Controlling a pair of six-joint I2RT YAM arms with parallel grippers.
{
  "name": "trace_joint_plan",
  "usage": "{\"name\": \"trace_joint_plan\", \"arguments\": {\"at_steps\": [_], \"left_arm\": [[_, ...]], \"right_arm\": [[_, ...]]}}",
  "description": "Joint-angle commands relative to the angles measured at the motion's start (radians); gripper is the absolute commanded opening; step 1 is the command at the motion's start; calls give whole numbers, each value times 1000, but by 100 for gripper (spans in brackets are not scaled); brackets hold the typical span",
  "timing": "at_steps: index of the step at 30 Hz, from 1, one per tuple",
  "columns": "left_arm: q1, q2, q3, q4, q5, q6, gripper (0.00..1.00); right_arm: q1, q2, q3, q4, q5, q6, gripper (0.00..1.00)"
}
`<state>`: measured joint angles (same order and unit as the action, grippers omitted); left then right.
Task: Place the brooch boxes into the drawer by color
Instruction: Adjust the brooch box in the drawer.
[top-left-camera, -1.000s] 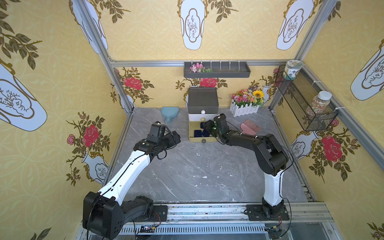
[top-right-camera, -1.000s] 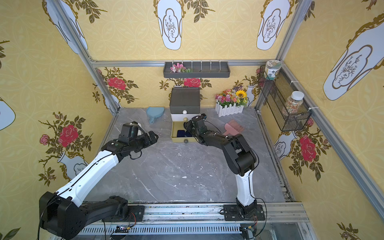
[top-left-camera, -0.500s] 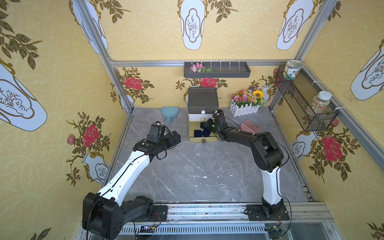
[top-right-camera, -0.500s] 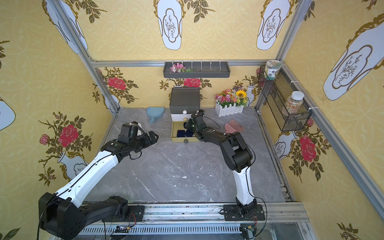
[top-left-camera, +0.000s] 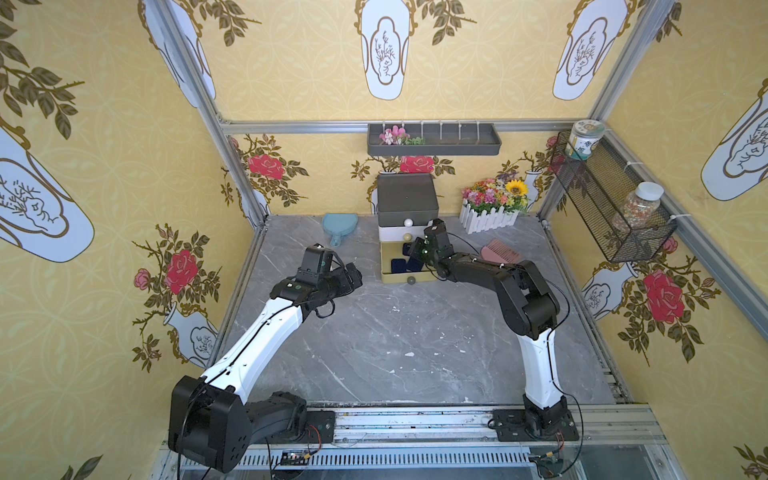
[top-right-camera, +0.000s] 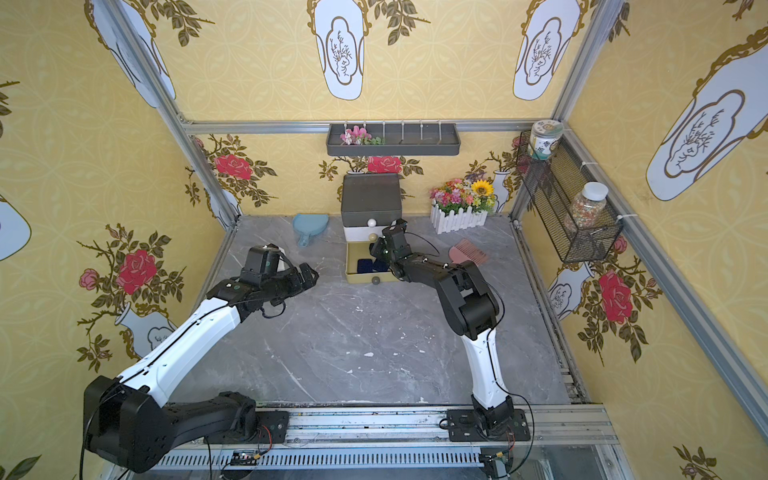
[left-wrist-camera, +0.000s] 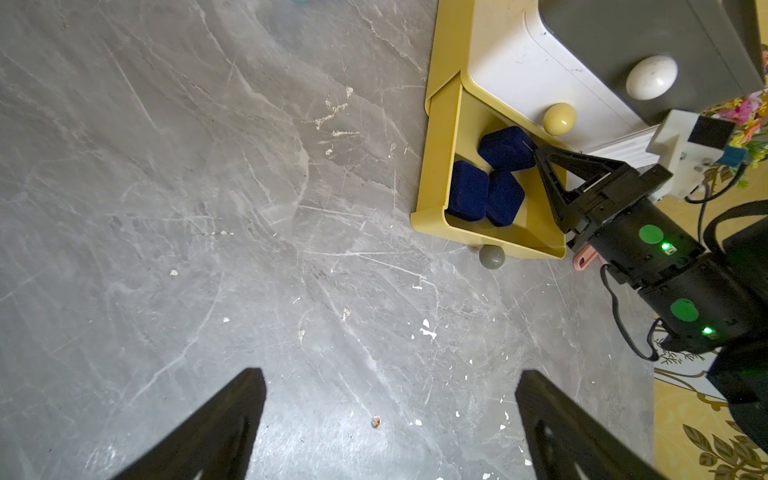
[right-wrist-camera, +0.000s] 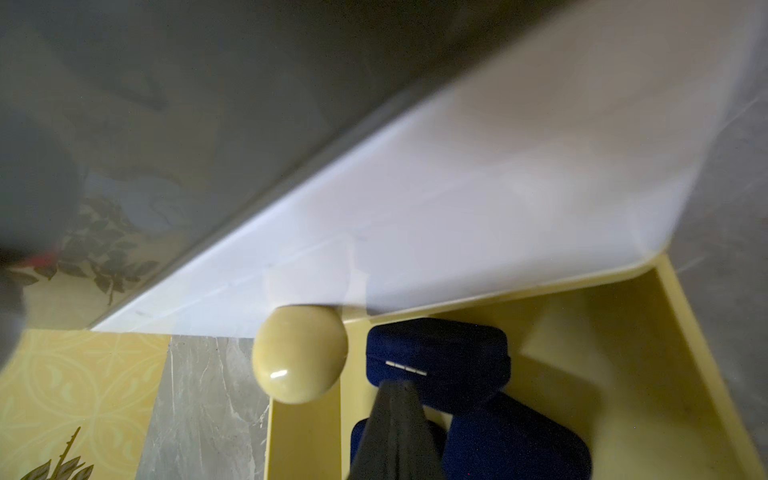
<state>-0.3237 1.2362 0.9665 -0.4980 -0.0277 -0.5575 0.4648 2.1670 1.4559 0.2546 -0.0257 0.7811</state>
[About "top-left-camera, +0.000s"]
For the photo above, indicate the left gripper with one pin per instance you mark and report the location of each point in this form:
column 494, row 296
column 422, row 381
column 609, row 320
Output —
column 346, row 279

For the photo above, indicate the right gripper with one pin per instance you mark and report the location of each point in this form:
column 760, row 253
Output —
column 421, row 245

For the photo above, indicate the three-drawer storage cabinet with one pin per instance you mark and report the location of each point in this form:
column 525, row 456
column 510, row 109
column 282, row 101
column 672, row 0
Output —
column 404, row 204

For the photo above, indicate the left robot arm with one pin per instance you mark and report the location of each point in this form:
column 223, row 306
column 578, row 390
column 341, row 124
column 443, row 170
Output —
column 212, row 418

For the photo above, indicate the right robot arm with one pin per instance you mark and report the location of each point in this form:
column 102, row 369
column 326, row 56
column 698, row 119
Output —
column 528, row 307

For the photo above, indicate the blue dustpan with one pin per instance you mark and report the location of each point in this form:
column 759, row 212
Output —
column 339, row 225

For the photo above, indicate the flowers in white fence planter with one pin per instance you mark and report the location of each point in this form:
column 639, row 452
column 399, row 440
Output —
column 493, row 203

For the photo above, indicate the pink flowers on shelf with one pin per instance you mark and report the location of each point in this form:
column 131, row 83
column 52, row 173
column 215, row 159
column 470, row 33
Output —
column 397, row 135

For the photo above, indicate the small circuit board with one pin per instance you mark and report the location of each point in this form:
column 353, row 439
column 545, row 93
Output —
column 295, row 459

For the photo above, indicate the jar with patterned lid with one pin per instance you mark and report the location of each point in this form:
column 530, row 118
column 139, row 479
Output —
column 584, row 136

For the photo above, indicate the glass jar white lid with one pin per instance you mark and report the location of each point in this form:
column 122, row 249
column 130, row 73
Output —
column 639, row 206

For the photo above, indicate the grey wall shelf tray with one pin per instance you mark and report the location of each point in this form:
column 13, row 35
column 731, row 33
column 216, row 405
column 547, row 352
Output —
column 442, row 138

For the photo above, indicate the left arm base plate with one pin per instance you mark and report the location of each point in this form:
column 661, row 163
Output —
column 319, row 427

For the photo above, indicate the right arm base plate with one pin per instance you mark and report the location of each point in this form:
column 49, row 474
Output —
column 518, row 425

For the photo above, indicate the black wire basket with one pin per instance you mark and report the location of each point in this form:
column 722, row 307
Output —
column 598, row 188

